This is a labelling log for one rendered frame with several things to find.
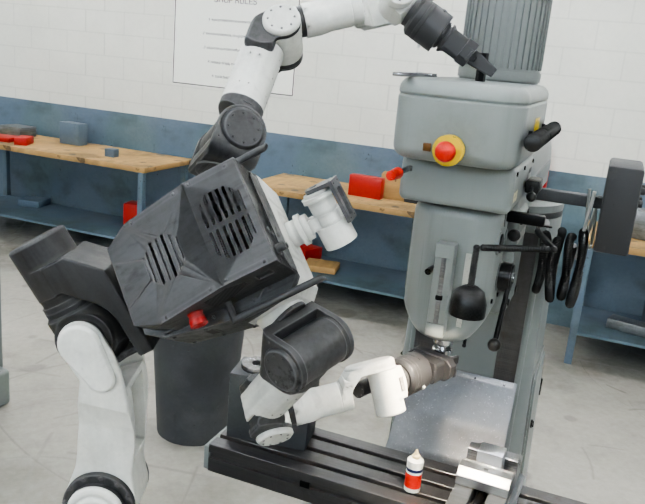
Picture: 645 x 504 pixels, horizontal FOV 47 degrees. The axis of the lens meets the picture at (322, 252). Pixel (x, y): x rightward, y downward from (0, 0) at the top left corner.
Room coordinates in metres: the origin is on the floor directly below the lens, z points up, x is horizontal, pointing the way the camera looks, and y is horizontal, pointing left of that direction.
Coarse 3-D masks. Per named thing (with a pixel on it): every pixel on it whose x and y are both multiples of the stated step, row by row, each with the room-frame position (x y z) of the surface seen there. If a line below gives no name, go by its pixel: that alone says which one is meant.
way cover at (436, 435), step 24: (432, 384) 1.99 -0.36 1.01; (456, 384) 1.97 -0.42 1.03; (480, 384) 1.96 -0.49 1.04; (408, 408) 1.97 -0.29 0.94; (432, 408) 1.96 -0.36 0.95; (456, 408) 1.94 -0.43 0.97; (480, 408) 1.92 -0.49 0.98; (504, 408) 1.91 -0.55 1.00; (408, 432) 1.92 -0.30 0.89; (432, 432) 1.91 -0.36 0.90; (456, 432) 1.90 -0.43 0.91; (480, 432) 1.89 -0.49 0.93; (504, 432) 1.88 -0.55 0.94; (432, 456) 1.86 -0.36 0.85; (456, 456) 1.85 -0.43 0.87
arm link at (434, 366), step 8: (408, 352) 1.57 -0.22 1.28; (416, 352) 1.56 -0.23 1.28; (424, 352) 1.61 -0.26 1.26; (432, 352) 1.61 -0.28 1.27; (416, 360) 1.52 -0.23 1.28; (424, 360) 1.54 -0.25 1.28; (432, 360) 1.57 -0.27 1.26; (440, 360) 1.57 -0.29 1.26; (448, 360) 1.58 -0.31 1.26; (424, 368) 1.52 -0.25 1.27; (432, 368) 1.55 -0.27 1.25; (440, 368) 1.56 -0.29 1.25; (448, 368) 1.57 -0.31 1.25; (456, 368) 1.58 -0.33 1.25; (424, 376) 1.51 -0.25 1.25; (432, 376) 1.55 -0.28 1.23; (440, 376) 1.57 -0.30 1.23; (448, 376) 1.57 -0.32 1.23; (424, 384) 1.51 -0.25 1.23
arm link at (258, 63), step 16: (256, 16) 1.57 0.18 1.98; (272, 16) 1.56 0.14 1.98; (288, 16) 1.56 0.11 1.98; (256, 32) 1.55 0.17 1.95; (272, 32) 1.54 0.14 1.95; (288, 32) 1.54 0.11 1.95; (240, 48) 1.57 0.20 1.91; (256, 48) 1.54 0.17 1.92; (272, 48) 1.54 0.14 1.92; (240, 64) 1.52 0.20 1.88; (256, 64) 1.51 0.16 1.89; (272, 64) 1.54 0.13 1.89; (240, 80) 1.49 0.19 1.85; (256, 80) 1.49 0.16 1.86; (272, 80) 1.54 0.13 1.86; (256, 96) 1.48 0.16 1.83
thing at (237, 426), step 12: (240, 360) 1.86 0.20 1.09; (252, 360) 1.84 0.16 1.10; (240, 372) 1.79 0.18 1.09; (252, 372) 1.78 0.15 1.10; (240, 384) 1.77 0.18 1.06; (240, 396) 1.77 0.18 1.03; (228, 408) 1.78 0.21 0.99; (240, 408) 1.77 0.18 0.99; (228, 420) 1.78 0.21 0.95; (240, 420) 1.77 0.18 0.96; (228, 432) 1.78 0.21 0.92; (240, 432) 1.77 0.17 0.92; (300, 432) 1.74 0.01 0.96; (312, 432) 1.82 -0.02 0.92; (276, 444) 1.75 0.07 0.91; (288, 444) 1.75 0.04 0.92; (300, 444) 1.74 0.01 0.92
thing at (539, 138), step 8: (544, 128) 1.58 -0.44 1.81; (552, 128) 1.65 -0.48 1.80; (560, 128) 1.80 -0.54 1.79; (528, 136) 1.42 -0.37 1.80; (536, 136) 1.41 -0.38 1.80; (544, 136) 1.47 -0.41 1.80; (552, 136) 1.61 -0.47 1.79; (528, 144) 1.42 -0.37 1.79; (536, 144) 1.41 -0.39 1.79; (544, 144) 1.47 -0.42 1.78
